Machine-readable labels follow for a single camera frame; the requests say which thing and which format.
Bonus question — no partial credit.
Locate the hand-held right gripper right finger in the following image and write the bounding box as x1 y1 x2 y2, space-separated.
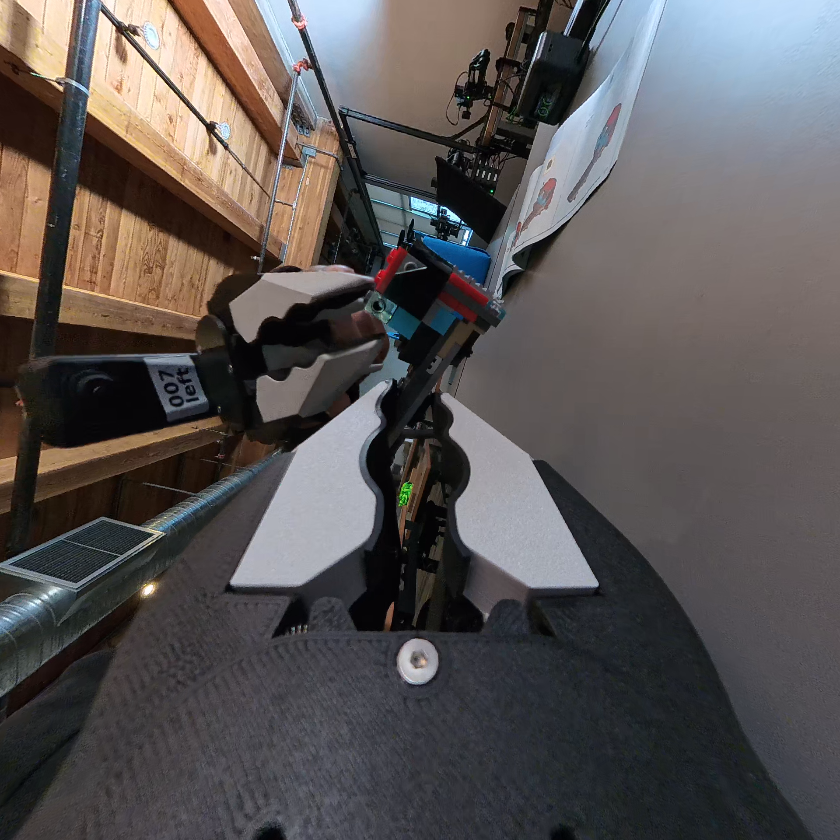
434 391 601 623

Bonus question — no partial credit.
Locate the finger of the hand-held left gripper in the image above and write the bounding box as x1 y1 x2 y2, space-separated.
253 336 391 426
228 272 378 343

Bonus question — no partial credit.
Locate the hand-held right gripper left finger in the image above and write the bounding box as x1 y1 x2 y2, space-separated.
228 381 395 601

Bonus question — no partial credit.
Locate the toy brick model with stick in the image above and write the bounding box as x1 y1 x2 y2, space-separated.
364 243 508 454

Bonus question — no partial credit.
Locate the person's left hand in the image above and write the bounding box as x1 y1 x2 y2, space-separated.
206 262 391 365

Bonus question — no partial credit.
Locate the threaded metal rod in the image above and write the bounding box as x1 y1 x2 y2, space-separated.
252 62 311 270

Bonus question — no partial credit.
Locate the metal vent grille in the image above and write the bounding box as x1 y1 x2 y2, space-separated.
0 517 165 595

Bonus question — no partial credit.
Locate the blue plastic bin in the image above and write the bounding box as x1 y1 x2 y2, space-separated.
420 235 493 280

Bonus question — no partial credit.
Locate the black monitor screen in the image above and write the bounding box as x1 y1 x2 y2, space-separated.
434 156 508 242

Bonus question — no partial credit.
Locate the thick black pipe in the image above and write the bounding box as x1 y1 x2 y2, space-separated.
7 0 102 559

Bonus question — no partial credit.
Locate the slanted black pipe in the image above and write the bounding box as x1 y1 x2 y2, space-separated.
287 0 385 247

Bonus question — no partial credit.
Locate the thin black rod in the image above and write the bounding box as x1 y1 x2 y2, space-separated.
100 0 293 206

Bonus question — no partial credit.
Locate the printed instruction booklet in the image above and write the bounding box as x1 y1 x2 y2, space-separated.
500 0 669 283

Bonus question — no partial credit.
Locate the black box device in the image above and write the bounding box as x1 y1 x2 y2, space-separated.
515 31 589 126

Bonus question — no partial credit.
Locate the spiral metal duct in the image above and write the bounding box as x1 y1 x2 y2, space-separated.
0 446 296 697

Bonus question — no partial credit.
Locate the black metal frame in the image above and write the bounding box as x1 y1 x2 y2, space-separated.
338 106 475 147

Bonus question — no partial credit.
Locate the black camera on stand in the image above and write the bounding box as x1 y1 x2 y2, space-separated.
451 49 493 122

